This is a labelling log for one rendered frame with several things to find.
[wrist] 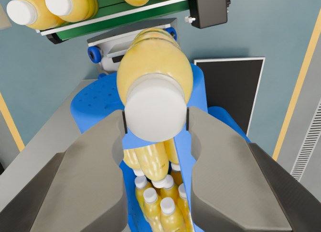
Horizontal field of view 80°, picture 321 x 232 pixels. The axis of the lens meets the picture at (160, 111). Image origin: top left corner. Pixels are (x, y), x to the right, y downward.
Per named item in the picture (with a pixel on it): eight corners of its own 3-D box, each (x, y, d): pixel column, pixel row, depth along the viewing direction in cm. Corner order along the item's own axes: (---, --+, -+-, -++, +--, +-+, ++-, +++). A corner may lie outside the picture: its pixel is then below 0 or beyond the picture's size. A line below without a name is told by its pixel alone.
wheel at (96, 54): (97, 64, 50) (104, 62, 51) (90, 47, 47) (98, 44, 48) (90, 63, 53) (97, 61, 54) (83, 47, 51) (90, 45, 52)
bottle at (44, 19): (69, -6, 50) (33, -13, 33) (78, 24, 53) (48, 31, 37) (42, -4, 50) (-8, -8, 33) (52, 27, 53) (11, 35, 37)
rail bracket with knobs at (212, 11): (184, 27, 55) (191, 31, 46) (179, -1, 52) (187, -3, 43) (218, 19, 55) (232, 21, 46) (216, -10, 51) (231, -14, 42)
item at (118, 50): (117, 53, 54) (110, 64, 43) (114, 44, 53) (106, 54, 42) (151, 45, 54) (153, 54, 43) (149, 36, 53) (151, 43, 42)
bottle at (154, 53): (176, 73, 31) (203, 149, 14) (132, 74, 31) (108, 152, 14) (178, 25, 27) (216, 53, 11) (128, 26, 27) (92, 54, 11)
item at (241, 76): (183, 189, 220) (186, 201, 206) (189, 55, 148) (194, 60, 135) (228, 186, 222) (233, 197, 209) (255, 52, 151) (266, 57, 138)
